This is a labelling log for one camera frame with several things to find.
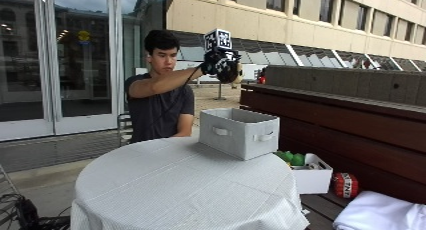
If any glass door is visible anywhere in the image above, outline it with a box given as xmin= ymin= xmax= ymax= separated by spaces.
xmin=44 ymin=0 xmax=120 ymax=135

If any dark wooden bench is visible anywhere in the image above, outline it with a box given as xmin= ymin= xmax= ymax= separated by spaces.
xmin=238 ymin=64 xmax=426 ymax=230

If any black cable bundle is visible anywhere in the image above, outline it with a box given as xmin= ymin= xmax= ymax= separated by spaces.
xmin=0 ymin=193 xmax=72 ymax=230

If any white marker cube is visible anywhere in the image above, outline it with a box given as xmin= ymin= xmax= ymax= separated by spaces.
xmin=202 ymin=28 xmax=234 ymax=53

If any grey fabric storage box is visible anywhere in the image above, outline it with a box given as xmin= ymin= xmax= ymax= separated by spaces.
xmin=197 ymin=107 xmax=281 ymax=161

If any green soft toy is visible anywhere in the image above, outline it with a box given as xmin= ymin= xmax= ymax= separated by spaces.
xmin=273 ymin=150 xmax=306 ymax=167

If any white plastic bin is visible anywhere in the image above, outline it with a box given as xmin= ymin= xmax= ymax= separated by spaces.
xmin=289 ymin=152 xmax=334 ymax=195

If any white striped tablecloth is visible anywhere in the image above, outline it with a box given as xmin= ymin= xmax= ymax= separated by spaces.
xmin=69 ymin=136 xmax=311 ymax=230

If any white cloth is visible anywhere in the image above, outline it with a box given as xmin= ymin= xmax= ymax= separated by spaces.
xmin=331 ymin=190 xmax=426 ymax=230

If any metal chair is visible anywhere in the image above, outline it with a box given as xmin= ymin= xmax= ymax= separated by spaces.
xmin=116 ymin=112 xmax=134 ymax=148

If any black glove cable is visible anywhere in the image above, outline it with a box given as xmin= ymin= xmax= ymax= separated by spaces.
xmin=150 ymin=65 xmax=204 ymax=124

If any the person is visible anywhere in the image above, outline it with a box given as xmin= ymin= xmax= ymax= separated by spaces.
xmin=124 ymin=29 xmax=245 ymax=145

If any tan soft toy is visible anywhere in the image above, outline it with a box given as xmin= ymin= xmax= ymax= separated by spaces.
xmin=230 ymin=61 xmax=245 ymax=90

